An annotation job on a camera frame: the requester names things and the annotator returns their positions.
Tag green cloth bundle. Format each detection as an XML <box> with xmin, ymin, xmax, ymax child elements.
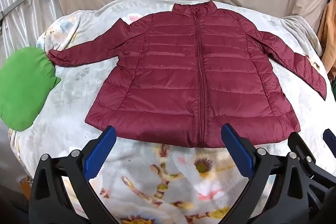
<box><xmin>0</xmin><ymin>46</ymin><xmax>62</xmax><ymax>132</ymax></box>

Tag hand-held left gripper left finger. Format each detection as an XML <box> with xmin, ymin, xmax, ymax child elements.
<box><xmin>28</xmin><ymin>126</ymin><xmax>122</xmax><ymax>224</ymax></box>

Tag maroon puffer jacket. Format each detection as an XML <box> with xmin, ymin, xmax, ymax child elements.
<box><xmin>47</xmin><ymin>2</ymin><xmax>327</xmax><ymax>148</ymax></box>

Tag floral fleece blanket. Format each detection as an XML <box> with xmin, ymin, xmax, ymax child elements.
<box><xmin>8</xmin><ymin>0</ymin><xmax>334</xmax><ymax>224</ymax></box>

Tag orange hanging garment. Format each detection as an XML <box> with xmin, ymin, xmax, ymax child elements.
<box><xmin>317</xmin><ymin>0</ymin><xmax>336</xmax><ymax>80</ymax></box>

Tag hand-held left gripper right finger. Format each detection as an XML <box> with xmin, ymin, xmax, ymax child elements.
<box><xmin>220</xmin><ymin>123</ymin><xmax>315</xmax><ymax>224</ymax></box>

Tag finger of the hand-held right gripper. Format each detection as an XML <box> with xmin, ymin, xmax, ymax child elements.
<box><xmin>288</xmin><ymin>132</ymin><xmax>336</xmax><ymax>203</ymax></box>
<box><xmin>323</xmin><ymin>129</ymin><xmax>336</xmax><ymax>149</ymax></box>

